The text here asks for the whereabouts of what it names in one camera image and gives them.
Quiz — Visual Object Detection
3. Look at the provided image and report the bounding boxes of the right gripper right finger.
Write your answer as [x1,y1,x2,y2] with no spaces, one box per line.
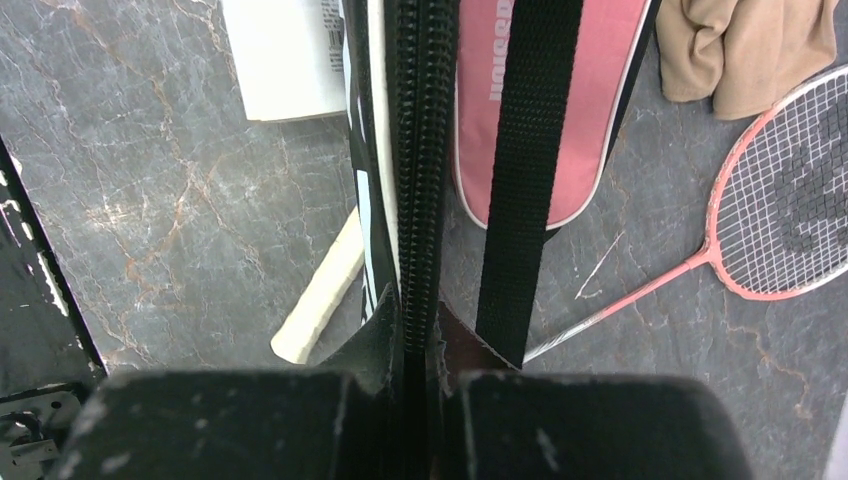
[433,298,757,480]

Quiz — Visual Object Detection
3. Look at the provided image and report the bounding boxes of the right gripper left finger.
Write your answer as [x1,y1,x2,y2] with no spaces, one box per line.
[46,284,405,480]

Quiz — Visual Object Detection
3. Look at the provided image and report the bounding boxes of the black SPORT racket bag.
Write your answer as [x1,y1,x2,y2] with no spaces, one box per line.
[341,0,588,372]

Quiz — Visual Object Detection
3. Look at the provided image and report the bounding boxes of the white shuttlecock tube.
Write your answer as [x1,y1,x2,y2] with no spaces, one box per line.
[222,0,345,122]

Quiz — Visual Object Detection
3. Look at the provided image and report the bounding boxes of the pink SPORT racket bag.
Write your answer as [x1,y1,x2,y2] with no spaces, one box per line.
[453,1,659,230]

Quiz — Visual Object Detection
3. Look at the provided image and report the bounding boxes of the beige cloth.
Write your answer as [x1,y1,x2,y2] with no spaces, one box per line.
[656,0,838,121]

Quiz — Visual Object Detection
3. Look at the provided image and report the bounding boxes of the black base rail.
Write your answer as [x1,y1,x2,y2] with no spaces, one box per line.
[1,149,103,479]

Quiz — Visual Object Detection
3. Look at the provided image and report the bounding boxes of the white racket handle left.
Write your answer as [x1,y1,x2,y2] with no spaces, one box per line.
[270,208,364,365]

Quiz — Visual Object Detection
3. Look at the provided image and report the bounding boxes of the pink frame badminton racket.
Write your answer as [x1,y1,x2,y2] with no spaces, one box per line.
[524,65,847,361]

